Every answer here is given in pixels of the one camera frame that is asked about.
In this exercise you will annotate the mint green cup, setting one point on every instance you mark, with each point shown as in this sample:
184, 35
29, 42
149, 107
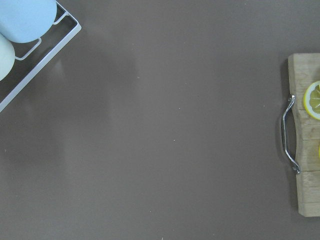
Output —
7, 57

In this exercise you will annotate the yellow lemon slice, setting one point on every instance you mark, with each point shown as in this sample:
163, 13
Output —
311, 100

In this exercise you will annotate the light blue cup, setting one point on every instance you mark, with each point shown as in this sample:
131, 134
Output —
23, 21

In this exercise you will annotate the wooden cutting board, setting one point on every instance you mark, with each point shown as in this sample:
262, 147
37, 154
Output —
304, 75

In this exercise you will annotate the white wire cup rack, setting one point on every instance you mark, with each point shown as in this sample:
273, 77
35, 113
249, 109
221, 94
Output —
32, 57

